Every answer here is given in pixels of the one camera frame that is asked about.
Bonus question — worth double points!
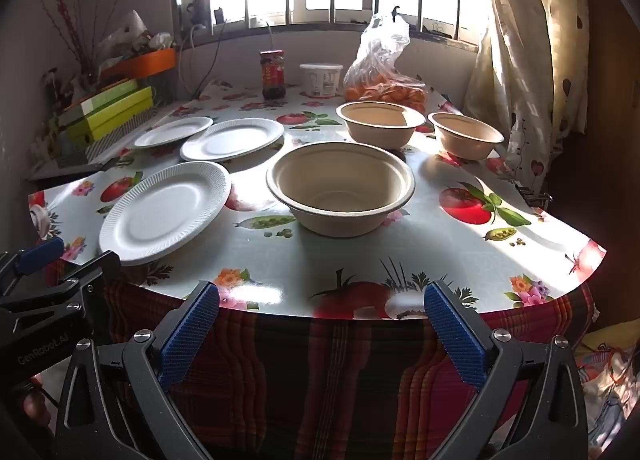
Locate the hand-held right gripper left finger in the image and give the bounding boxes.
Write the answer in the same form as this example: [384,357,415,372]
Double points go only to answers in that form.
[52,280,221,460]

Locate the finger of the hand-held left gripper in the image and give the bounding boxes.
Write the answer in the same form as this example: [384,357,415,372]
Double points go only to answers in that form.
[0,250,123,337]
[0,237,67,291]

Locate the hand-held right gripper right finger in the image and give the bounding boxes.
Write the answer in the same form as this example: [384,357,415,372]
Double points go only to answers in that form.
[422,280,588,460]

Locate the white foam plate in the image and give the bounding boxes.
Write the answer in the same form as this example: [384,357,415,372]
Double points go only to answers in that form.
[133,116,215,148]
[179,117,286,162]
[98,161,232,267]

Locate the beige paper bowl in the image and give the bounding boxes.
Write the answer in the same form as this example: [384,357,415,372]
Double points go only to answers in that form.
[427,112,505,161]
[335,101,426,150]
[265,141,416,238]

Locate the person's left hand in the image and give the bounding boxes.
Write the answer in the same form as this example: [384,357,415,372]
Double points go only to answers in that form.
[20,386,55,427]

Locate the black white striped box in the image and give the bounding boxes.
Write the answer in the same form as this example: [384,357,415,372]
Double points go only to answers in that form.
[57,108,161,166]

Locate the floral vegetable print tablecloth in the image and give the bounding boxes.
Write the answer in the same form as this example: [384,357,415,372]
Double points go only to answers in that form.
[27,78,608,321]

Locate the colourful printed fabric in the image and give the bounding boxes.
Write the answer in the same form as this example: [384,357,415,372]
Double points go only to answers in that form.
[575,325,636,446]

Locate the black binder clip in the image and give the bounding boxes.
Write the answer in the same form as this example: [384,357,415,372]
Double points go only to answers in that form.
[515,180,553,208]

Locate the lime green box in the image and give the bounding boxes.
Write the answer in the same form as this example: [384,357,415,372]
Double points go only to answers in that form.
[75,87,155,138]

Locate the flat green white box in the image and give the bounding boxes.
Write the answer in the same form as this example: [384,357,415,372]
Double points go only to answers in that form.
[59,79,140,114]

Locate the dark wooden furniture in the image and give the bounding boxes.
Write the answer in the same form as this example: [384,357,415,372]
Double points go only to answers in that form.
[547,0,640,336]

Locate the dry branches with red buds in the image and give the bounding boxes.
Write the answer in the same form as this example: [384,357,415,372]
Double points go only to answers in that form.
[42,0,131,76]

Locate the pile of oranges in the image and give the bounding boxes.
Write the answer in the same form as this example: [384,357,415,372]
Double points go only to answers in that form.
[345,73,427,111]

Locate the red label sauce jar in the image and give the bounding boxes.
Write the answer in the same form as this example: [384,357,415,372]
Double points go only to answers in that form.
[259,50,287,102]

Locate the patterned cream curtain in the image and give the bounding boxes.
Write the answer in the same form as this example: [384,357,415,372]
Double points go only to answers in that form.
[462,0,591,191]

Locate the black power adapter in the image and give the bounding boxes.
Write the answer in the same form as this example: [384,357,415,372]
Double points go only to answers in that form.
[186,0,211,27]

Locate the white plastic tub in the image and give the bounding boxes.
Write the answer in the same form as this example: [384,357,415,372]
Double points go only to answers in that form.
[299,63,346,98]

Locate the clear plastic bag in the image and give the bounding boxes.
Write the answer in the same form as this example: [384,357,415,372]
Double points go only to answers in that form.
[342,10,428,114]

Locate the white cable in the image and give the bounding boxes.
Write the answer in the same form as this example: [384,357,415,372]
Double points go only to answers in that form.
[177,24,203,98]

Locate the black cable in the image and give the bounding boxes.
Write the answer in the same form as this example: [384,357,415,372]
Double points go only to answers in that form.
[192,23,226,94]

